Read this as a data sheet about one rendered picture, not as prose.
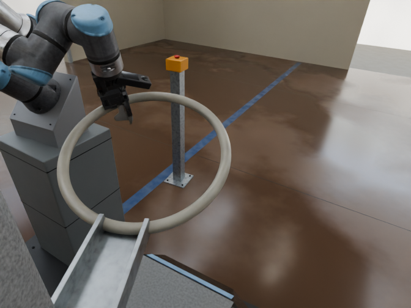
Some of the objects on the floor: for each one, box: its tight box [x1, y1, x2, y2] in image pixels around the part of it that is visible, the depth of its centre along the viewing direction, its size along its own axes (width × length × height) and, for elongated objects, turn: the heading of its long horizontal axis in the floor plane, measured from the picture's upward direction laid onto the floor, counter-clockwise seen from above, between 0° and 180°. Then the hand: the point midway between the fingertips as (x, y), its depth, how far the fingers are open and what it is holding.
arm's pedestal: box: [0, 123, 125, 266], centre depth 172 cm, size 50×50×85 cm
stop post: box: [164, 56, 194, 188], centre depth 227 cm, size 20×20×109 cm
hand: (130, 115), depth 99 cm, fingers closed on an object, 4 cm apart
